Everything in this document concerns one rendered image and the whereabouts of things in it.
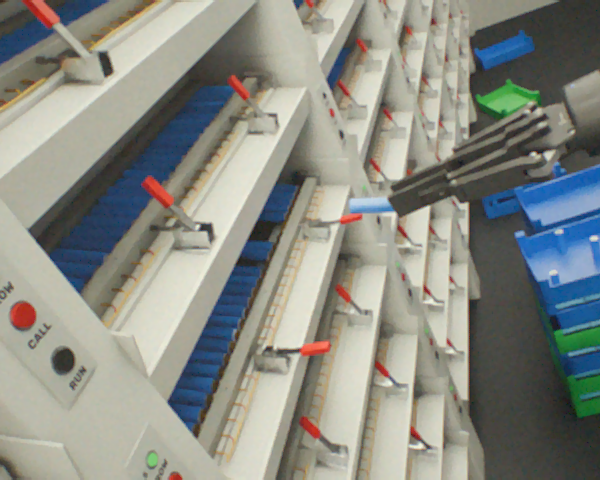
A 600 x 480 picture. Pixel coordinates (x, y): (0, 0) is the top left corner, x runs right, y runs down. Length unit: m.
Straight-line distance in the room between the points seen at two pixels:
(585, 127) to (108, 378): 0.46
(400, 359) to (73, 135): 0.86
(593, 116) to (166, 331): 0.43
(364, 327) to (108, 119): 0.62
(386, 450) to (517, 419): 0.74
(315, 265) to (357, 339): 0.19
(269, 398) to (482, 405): 1.18
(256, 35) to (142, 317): 0.55
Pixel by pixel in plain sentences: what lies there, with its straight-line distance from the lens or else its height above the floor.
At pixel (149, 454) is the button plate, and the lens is 0.49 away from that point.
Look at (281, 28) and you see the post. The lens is 0.94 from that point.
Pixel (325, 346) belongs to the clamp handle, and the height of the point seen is 0.96.
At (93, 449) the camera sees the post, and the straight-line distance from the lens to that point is 0.45.
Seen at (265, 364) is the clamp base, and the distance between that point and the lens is 0.71.
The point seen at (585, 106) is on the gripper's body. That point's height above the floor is 1.12.
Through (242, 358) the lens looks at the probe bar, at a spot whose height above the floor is 0.97.
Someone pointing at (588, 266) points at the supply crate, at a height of 0.40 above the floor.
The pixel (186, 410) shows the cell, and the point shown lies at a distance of 0.68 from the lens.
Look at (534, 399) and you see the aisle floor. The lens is 1.79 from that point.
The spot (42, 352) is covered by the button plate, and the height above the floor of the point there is 1.21.
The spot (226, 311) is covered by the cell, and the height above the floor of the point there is 0.98.
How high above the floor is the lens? 1.38
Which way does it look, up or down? 29 degrees down
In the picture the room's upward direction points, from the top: 28 degrees counter-clockwise
